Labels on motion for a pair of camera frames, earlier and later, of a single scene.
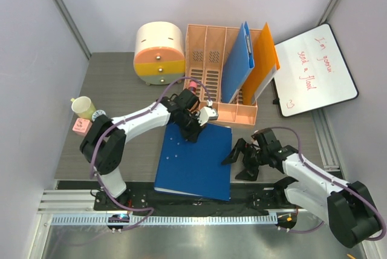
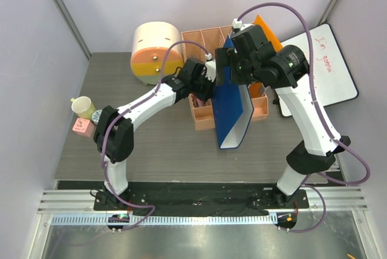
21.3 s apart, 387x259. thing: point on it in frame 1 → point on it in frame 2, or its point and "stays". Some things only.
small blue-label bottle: (97, 113) stays
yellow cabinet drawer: (167, 67) stays
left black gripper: (191, 135) → (211, 86)
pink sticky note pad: (81, 126) stays
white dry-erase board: (313, 73) stays
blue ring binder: (201, 169) → (232, 109)
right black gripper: (251, 172) → (223, 59)
